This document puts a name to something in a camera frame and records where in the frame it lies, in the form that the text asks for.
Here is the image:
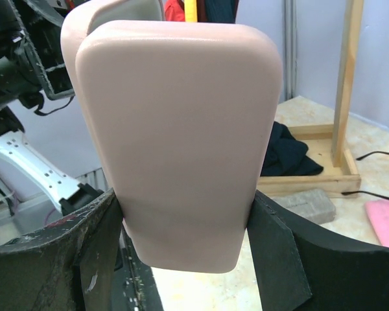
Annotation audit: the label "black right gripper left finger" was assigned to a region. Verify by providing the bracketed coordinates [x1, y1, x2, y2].
[0, 190, 122, 310]

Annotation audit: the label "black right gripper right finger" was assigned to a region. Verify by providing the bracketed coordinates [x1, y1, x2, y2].
[247, 191, 389, 310]

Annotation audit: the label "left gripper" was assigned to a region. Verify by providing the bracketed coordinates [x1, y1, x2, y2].
[0, 1, 75, 110]

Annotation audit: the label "grey glasses case green lining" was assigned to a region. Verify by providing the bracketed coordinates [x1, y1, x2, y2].
[273, 189, 336, 224]

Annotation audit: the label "pink glasses case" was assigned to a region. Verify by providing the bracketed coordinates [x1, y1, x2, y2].
[60, 1, 283, 273]

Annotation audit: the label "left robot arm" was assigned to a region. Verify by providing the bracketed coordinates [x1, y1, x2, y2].
[0, 1, 101, 216]

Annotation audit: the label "tortoiseshell sunglasses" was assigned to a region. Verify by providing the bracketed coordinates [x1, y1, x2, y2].
[340, 150, 389, 201]

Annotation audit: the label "wooden clothes rack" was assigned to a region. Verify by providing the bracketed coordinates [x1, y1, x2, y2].
[257, 1, 364, 198]

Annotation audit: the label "pink folded shirt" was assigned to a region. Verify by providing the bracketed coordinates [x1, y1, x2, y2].
[365, 200, 389, 248]

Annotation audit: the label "dark striped hanging garment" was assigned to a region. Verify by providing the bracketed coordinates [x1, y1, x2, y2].
[260, 121, 324, 177]

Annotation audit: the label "red hanging shirt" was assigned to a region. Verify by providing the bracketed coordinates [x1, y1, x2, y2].
[164, 0, 185, 22]

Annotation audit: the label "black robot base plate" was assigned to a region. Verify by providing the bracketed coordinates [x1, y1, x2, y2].
[110, 228, 163, 311]

